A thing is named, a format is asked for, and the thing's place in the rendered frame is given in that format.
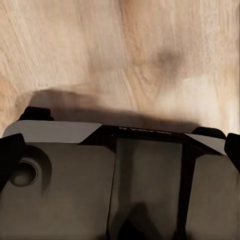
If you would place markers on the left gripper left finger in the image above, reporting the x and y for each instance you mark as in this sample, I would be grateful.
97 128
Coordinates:
12 149

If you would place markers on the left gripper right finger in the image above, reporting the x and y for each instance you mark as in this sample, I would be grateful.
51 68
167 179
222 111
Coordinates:
232 149

